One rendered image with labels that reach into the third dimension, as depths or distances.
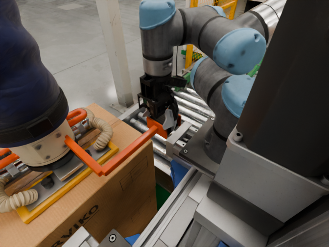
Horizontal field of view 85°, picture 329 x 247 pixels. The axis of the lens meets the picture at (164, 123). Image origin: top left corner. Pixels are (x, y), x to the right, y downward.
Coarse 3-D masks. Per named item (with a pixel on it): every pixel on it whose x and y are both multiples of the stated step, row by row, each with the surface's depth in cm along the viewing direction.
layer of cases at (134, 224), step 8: (152, 192) 104; (144, 200) 99; (152, 200) 111; (136, 208) 94; (144, 208) 105; (152, 208) 118; (136, 216) 99; (144, 216) 112; (152, 216) 126; (128, 224) 95; (136, 224) 106; (144, 224) 119; (120, 232) 91; (128, 232) 101; (136, 232) 112
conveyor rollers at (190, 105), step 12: (180, 96) 167; (192, 96) 161; (168, 108) 149; (180, 108) 150; (192, 108) 153; (204, 108) 149; (132, 120) 139; (144, 120) 142; (192, 120) 139; (204, 120) 140; (156, 144) 123; (168, 156) 116; (168, 168) 109
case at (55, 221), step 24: (120, 120) 82; (120, 144) 72; (144, 144) 72; (120, 168) 64; (144, 168) 79; (72, 192) 58; (96, 192) 59; (120, 192) 72; (144, 192) 92; (0, 216) 53; (48, 216) 53; (72, 216) 54; (96, 216) 65; (120, 216) 82; (0, 240) 48; (24, 240) 48; (48, 240) 51; (96, 240) 74
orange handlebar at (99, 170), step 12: (72, 120) 61; (144, 132) 57; (156, 132) 59; (72, 144) 54; (132, 144) 54; (12, 156) 51; (84, 156) 51; (120, 156) 51; (0, 168) 50; (96, 168) 48; (108, 168) 48
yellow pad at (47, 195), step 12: (108, 144) 69; (96, 156) 65; (108, 156) 66; (84, 168) 61; (48, 180) 55; (72, 180) 59; (48, 192) 55; (60, 192) 56; (36, 204) 53; (48, 204) 54; (24, 216) 51; (36, 216) 52
